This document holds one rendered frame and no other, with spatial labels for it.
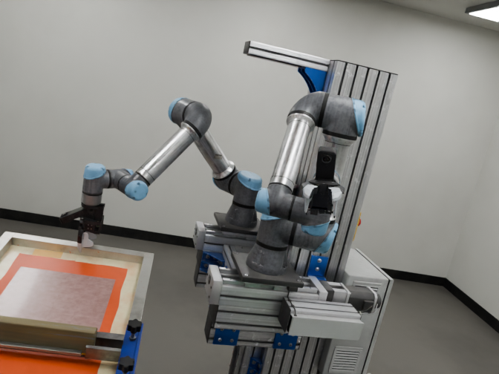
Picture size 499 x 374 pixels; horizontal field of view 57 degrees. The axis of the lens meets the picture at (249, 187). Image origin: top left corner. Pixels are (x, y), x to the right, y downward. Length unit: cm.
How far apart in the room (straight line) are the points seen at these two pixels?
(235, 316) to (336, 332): 35
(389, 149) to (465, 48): 135
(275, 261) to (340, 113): 55
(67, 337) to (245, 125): 381
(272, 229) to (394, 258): 434
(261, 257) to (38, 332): 73
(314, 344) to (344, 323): 42
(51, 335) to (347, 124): 108
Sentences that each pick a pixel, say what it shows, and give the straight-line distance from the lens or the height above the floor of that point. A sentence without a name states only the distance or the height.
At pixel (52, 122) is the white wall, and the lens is 512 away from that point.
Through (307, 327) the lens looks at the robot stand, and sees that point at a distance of 163.
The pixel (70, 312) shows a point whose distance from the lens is 167.
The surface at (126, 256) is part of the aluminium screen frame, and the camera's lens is 195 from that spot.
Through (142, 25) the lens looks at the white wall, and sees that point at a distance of 494.
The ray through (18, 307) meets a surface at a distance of 170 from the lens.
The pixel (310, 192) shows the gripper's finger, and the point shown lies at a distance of 103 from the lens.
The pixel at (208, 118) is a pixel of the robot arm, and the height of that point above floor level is 172.
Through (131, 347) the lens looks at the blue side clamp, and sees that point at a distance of 148.
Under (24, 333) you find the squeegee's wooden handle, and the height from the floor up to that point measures 109.
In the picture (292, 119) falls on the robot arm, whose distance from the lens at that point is 150.
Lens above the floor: 187
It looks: 12 degrees down
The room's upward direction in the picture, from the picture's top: 12 degrees clockwise
